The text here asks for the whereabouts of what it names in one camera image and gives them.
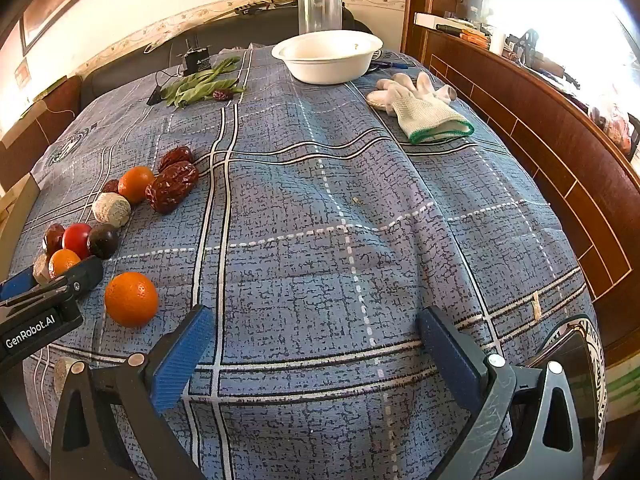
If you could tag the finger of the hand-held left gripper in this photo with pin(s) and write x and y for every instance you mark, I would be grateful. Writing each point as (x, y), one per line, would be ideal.
(15, 285)
(85, 276)

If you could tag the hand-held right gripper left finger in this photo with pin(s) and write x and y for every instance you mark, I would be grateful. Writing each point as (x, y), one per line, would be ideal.
(182, 355)

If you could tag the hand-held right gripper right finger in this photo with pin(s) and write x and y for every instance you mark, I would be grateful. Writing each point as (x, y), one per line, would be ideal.
(450, 355)

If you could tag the small orange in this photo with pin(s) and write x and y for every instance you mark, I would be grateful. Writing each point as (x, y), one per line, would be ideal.
(63, 261)

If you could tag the pale speckled round fruit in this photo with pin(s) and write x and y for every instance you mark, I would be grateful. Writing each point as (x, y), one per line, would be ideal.
(62, 371)
(111, 208)
(41, 268)

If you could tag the red tomato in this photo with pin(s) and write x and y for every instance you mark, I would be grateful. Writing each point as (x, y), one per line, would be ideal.
(76, 239)

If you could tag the dark purple plum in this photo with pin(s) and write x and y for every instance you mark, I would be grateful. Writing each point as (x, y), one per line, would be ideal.
(103, 241)

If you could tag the glossy red date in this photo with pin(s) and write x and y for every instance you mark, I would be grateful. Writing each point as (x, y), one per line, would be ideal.
(54, 237)

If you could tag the large orange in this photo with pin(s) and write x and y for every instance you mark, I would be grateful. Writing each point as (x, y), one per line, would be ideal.
(131, 300)

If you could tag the medium orange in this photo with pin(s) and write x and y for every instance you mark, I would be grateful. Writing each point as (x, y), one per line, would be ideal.
(135, 183)

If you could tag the large wrinkled red date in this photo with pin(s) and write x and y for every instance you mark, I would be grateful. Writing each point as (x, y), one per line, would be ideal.
(171, 186)

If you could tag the blue plaid blanket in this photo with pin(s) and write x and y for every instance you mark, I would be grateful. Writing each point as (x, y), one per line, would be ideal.
(325, 260)

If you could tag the brown wooden armrest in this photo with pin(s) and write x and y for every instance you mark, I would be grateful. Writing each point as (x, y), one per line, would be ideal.
(50, 105)

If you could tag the dark sofa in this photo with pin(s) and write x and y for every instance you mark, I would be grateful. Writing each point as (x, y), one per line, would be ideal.
(130, 67)

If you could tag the dark red date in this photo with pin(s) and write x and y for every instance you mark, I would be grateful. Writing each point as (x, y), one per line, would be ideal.
(222, 95)

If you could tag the green leafy vegetable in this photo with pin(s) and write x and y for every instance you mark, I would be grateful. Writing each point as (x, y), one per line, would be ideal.
(205, 82)

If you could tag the wooden headboard panel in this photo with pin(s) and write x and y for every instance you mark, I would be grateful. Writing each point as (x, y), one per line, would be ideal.
(550, 150)

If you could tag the black electronic device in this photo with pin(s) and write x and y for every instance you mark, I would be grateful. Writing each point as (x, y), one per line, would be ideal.
(195, 61)

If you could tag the white glove green cuff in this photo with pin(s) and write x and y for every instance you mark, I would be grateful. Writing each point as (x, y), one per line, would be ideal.
(425, 115)

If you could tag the blue pen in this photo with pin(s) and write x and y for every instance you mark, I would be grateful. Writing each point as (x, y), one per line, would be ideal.
(390, 65)

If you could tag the white bowl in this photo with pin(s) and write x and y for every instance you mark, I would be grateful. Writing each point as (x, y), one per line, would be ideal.
(327, 57)

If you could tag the white flat box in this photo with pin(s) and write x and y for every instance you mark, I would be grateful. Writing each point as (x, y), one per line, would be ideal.
(432, 20)

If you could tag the clear glass jar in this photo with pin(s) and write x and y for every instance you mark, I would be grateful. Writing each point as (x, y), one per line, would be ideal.
(320, 10)

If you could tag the wall socket plate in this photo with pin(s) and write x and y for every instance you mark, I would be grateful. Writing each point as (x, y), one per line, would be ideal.
(21, 74)

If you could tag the framed wall picture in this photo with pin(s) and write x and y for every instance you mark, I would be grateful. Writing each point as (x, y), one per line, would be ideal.
(50, 0)

